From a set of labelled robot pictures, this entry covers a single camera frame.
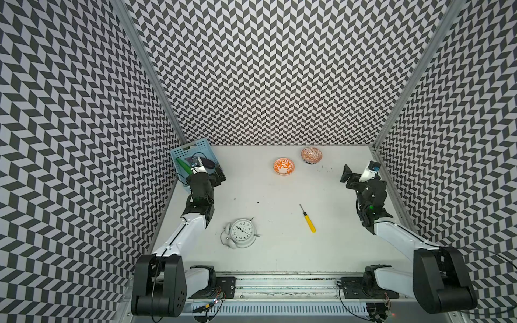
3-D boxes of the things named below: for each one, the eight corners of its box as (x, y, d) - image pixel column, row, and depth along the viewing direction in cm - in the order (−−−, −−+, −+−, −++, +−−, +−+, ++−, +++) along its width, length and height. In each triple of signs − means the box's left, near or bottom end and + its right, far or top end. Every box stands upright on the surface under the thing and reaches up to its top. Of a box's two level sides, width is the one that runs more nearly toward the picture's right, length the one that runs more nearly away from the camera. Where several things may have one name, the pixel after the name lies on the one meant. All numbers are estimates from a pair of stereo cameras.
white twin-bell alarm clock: (221, 248, 83) (219, 245, 79) (225, 222, 90) (223, 218, 87) (258, 248, 82) (258, 245, 79) (259, 222, 90) (258, 218, 87)
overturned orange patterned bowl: (302, 164, 111) (303, 160, 109) (300, 151, 118) (301, 147, 115) (322, 164, 111) (323, 160, 109) (319, 151, 118) (320, 147, 115)
